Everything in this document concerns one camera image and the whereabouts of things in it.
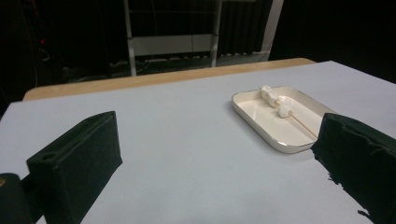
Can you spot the white metal stand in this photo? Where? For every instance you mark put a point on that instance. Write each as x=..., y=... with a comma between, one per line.
x=174, y=43

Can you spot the white table mat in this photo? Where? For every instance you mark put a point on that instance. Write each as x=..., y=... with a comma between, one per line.
x=193, y=130

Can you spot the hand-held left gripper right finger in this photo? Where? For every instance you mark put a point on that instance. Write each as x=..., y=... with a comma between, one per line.
x=361, y=155

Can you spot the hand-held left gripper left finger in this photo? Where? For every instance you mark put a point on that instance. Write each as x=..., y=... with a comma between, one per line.
x=74, y=165

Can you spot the white rectangular tray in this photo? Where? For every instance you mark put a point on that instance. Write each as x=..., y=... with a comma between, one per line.
x=274, y=124

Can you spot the white food skewer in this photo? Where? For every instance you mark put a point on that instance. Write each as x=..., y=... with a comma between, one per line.
x=278, y=102

